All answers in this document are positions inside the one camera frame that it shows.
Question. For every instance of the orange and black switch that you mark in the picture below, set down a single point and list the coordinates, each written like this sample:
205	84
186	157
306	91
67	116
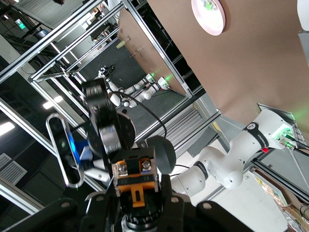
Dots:
135	180

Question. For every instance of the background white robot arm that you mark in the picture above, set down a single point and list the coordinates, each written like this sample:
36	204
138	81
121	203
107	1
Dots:
146	96
135	87

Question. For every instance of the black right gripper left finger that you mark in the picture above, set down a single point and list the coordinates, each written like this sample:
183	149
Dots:
60	215

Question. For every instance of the beige mesh fabric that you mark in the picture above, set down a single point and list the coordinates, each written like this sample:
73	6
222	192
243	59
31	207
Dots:
297	215

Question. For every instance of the white lidded lunch box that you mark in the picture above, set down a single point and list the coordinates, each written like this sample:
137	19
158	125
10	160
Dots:
304	14

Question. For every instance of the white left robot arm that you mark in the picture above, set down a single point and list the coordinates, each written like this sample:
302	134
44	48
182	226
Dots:
217	164

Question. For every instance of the white vent grille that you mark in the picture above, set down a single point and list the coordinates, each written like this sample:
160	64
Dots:
12	169

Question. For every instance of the pink round plate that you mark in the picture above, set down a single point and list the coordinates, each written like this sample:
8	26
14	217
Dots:
210	21

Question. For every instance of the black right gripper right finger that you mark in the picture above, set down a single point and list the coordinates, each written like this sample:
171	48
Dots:
183	217

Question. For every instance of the green exit sign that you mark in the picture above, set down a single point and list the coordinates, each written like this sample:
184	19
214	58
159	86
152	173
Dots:
20	24

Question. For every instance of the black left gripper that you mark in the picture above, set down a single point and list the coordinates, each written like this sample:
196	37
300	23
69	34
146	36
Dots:
96	101

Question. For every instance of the yellowish small cup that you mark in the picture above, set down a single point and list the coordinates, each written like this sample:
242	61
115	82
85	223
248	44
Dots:
120	44

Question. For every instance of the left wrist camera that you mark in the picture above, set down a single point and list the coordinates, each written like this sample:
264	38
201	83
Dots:
60	145

